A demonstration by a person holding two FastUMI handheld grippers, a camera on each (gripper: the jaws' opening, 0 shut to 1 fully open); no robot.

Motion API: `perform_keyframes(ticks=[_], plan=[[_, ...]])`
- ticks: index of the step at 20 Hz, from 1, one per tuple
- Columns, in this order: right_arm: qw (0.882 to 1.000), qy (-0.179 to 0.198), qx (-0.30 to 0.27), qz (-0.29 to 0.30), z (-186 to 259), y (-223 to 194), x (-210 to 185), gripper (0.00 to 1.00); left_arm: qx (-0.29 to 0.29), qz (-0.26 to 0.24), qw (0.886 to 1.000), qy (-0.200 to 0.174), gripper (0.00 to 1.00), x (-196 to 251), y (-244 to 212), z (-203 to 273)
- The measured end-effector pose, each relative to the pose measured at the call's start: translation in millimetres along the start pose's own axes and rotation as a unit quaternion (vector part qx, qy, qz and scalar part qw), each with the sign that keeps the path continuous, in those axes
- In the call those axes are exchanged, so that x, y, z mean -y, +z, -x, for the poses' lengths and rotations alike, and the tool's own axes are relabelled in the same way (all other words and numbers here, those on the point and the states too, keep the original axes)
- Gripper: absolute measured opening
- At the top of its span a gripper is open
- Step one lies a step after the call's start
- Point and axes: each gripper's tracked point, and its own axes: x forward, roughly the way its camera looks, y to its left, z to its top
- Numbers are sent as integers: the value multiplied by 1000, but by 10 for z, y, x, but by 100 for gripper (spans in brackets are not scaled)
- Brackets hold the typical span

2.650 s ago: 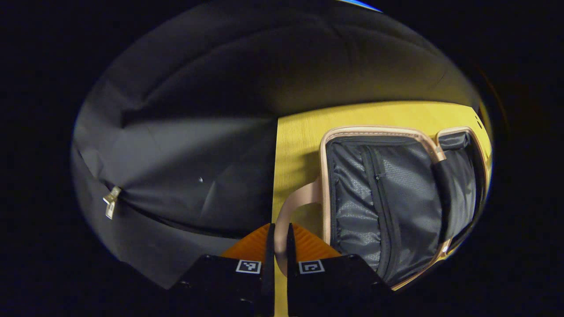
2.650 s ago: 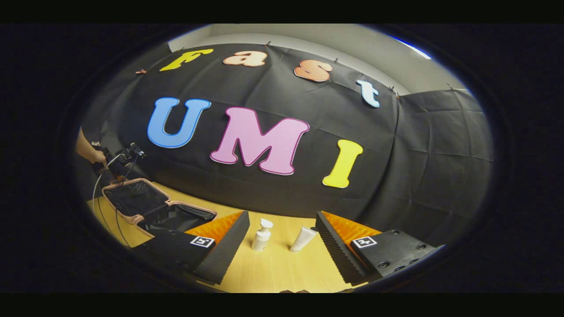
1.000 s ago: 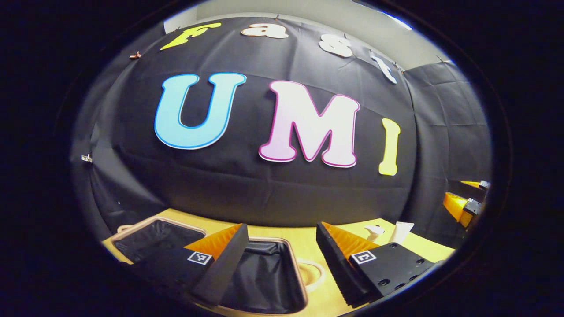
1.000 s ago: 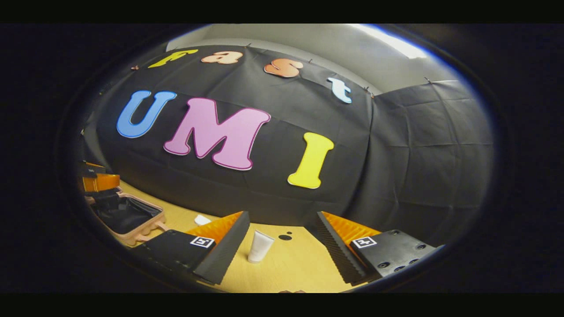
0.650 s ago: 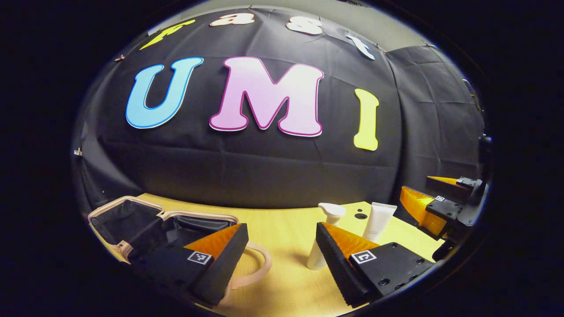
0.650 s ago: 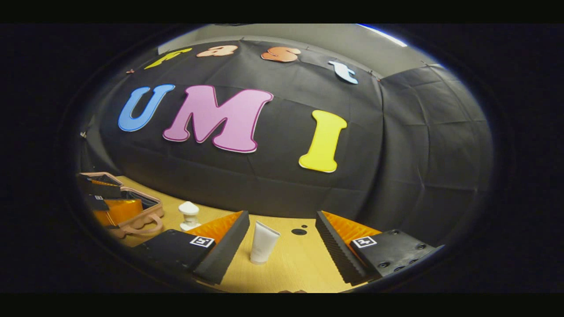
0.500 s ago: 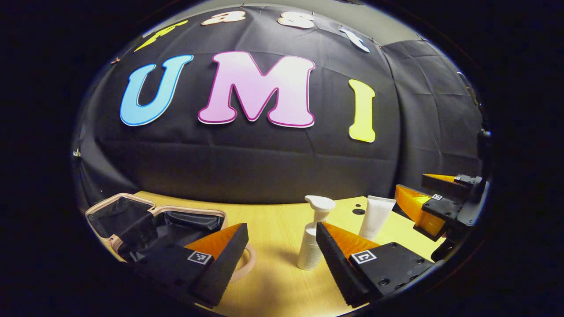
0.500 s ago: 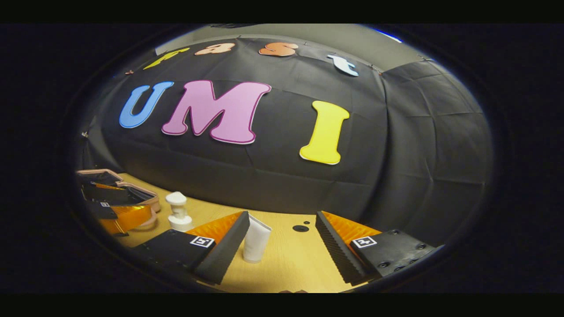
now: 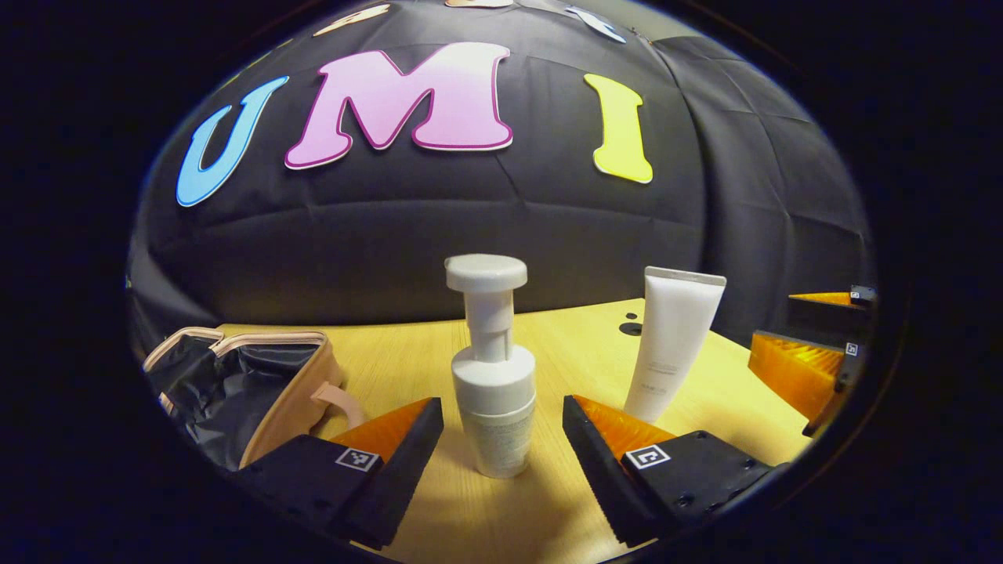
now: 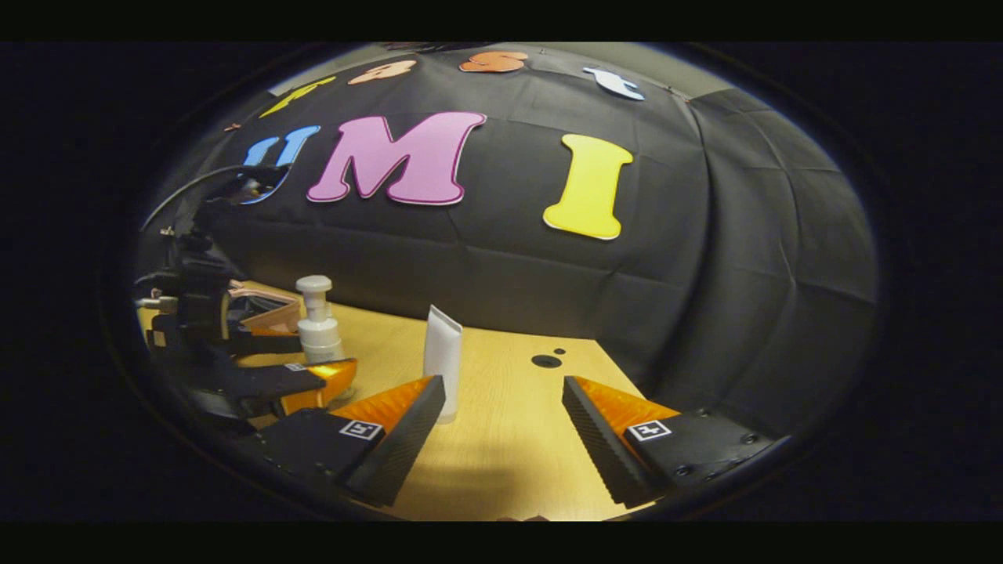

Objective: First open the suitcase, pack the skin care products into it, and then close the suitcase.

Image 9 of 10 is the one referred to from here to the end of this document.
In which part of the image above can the black backdrop cloth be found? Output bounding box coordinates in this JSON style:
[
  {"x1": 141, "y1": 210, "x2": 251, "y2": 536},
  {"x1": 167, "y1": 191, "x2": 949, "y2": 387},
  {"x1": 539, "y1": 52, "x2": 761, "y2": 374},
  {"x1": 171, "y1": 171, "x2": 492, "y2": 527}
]
[{"x1": 125, "y1": 0, "x2": 874, "y2": 361}]

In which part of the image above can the white squeeze tube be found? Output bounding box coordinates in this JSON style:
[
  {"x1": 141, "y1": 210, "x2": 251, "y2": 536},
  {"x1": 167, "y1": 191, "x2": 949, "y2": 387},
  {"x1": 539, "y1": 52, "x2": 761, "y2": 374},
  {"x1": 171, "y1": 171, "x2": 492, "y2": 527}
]
[{"x1": 624, "y1": 266, "x2": 727, "y2": 424}]

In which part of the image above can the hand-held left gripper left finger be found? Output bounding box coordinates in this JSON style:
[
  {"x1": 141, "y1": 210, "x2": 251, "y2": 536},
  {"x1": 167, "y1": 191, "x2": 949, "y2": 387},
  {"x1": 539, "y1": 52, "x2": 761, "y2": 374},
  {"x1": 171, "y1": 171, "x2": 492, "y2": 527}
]
[{"x1": 235, "y1": 397, "x2": 444, "y2": 551}]

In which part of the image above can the white pump bottle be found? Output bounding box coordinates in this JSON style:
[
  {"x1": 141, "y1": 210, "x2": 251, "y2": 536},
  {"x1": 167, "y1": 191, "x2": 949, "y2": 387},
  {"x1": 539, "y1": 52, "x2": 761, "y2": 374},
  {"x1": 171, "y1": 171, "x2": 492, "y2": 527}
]
[{"x1": 444, "y1": 254, "x2": 538, "y2": 479}]

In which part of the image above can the pink suitcase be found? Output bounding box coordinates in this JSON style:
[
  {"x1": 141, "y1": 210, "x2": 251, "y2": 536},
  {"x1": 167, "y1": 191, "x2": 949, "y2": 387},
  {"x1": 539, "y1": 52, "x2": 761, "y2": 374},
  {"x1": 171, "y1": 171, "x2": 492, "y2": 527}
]
[{"x1": 143, "y1": 327, "x2": 365, "y2": 472}]

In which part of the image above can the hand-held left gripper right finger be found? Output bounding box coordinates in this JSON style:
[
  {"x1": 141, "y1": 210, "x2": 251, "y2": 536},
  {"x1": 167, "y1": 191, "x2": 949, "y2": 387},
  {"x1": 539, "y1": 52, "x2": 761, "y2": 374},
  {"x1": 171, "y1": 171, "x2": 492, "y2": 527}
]
[{"x1": 562, "y1": 395, "x2": 777, "y2": 548}]

